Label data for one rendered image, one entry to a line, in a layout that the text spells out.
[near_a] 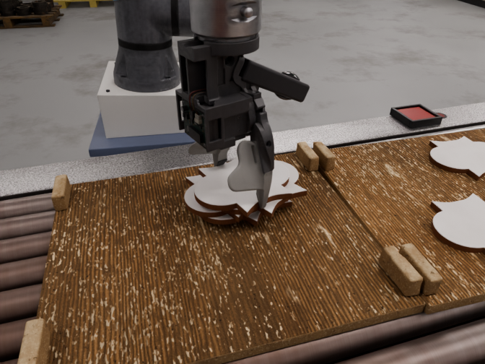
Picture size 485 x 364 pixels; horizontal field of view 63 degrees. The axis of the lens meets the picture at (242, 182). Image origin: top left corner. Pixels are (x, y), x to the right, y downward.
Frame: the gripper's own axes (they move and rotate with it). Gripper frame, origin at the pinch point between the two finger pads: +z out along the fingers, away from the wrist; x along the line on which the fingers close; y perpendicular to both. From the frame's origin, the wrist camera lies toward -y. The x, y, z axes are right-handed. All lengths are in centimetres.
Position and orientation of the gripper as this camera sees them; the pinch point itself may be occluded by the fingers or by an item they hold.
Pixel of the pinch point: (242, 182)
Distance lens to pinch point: 55.2
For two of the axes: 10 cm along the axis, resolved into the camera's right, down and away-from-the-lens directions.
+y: -8.3, 3.1, -4.7
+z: 0.0, 8.3, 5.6
